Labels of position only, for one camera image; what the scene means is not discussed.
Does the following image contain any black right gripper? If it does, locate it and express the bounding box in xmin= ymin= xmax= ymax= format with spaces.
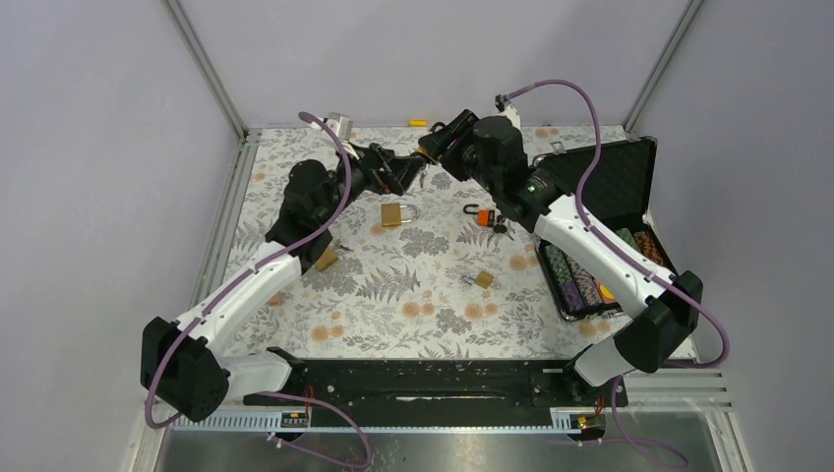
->
xmin=418 ymin=109 xmax=501 ymax=196

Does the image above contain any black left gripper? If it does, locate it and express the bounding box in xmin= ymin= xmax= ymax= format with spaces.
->
xmin=319 ymin=141 xmax=426 ymax=228

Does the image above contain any large brass padlock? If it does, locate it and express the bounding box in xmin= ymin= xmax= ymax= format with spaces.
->
xmin=315 ymin=246 xmax=353 ymax=271

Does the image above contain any small brass padlock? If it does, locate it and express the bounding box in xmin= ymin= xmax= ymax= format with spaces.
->
xmin=461 ymin=271 xmax=495 ymax=289

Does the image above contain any yellow black padlock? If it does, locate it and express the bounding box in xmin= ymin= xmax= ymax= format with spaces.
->
xmin=412 ymin=148 xmax=437 ymax=189

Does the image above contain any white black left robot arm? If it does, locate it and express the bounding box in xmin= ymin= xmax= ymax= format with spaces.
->
xmin=140 ymin=144 xmax=428 ymax=428

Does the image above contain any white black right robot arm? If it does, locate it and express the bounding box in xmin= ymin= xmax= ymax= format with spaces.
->
xmin=417 ymin=110 xmax=703 ymax=405

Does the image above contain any orange padlock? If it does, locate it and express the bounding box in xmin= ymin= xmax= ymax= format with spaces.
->
xmin=463 ymin=205 xmax=496 ymax=227

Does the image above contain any floral patterned mat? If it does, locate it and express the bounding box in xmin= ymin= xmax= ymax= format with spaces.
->
xmin=226 ymin=165 xmax=627 ymax=359

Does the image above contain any black keys bunch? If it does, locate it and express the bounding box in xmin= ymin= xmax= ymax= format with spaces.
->
xmin=492 ymin=221 xmax=514 ymax=241

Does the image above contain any wooden cube block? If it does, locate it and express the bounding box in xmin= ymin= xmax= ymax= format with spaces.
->
xmin=267 ymin=293 xmax=283 ymax=307

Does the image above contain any black poker chip case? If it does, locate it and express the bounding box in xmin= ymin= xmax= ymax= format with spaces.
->
xmin=536 ymin=137 xmax=677 ymax=322

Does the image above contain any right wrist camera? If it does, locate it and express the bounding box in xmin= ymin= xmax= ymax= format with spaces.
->
xmin=495 ymin=94 xmax=521 ymax=130

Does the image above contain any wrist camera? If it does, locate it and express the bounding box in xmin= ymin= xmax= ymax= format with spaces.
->
xmin=495 ymin=94 xmax=521 ymax=130
xmin=324 ymin=112 xmax=357 ymax=157

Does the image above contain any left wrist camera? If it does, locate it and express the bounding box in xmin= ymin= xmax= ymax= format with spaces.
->
xmin=324 ymin=112 xmax=357 ymax=157

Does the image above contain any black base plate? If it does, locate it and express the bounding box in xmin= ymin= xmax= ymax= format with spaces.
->
xmin=282 ymin=359 xmax=628 ymax=416

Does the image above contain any white slotted cable duct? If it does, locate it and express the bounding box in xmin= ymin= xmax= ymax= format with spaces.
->
xmin=173 ymin=405 xmax=606 ymax=434

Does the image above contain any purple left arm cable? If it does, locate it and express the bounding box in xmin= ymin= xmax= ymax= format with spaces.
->
xmin=143 ymin=111 xmax=376 ymax=469

